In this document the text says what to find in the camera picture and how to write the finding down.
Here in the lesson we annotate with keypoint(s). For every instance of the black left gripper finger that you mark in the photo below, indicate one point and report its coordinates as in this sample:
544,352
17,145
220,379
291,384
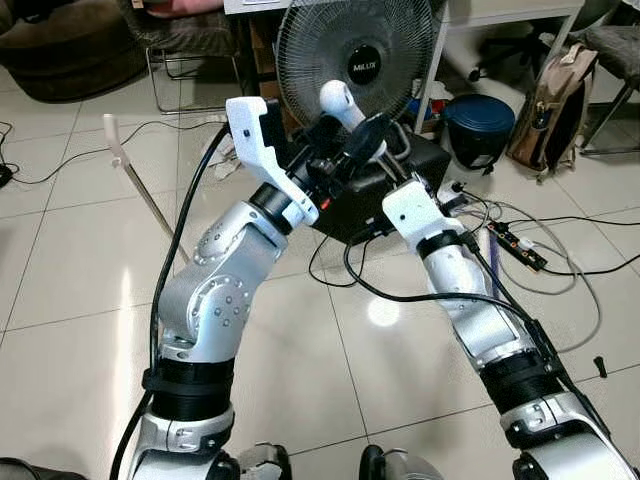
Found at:
322,127
367,142

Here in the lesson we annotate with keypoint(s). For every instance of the black floor fan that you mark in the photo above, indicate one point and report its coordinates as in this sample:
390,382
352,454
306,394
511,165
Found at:
355,65

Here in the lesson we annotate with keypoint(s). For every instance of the small black floor object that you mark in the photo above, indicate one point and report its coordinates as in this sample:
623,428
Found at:
601,366

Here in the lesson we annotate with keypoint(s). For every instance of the white plug adapter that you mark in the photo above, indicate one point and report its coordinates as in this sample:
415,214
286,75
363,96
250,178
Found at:
455,192

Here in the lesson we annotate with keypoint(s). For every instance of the dark blue lidded bin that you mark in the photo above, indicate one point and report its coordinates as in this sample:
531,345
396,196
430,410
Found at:
480,125

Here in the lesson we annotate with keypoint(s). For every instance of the black swivel chair base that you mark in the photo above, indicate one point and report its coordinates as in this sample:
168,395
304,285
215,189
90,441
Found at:
520,50

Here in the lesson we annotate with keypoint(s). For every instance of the black power strip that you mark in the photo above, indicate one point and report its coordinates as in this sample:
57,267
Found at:
515,245

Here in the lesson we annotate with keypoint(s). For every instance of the pink cushion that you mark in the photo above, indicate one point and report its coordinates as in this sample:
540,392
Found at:
185,6

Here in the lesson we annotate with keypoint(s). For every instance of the tan backpack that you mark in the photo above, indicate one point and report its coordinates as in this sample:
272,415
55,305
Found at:
550,110

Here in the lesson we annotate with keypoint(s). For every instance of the grey upholstered chair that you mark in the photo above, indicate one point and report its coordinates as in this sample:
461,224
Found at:
615,50

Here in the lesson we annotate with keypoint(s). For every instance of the dark brown sofa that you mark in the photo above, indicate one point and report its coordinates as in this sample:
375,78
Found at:
60,60

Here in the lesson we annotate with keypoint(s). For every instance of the grey robot left foot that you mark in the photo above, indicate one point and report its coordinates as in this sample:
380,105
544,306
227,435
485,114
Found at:
262,465

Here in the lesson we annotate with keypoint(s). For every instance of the grey robot foot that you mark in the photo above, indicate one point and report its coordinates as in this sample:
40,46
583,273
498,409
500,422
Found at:
262,465
400,468

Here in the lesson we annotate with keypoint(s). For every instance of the grey robot right foot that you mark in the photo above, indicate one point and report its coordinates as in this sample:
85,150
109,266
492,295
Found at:
400,468

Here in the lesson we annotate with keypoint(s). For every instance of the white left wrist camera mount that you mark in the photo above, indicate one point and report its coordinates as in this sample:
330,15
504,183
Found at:
250,150

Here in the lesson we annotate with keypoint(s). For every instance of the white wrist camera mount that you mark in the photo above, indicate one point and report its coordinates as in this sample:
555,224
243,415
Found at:
250,150
412,210

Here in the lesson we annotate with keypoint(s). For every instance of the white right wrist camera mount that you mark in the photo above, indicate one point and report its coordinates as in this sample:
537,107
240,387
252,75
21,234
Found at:
412,210

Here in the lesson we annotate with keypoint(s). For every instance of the metal frame chair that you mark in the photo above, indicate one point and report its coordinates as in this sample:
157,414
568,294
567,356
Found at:
190,35

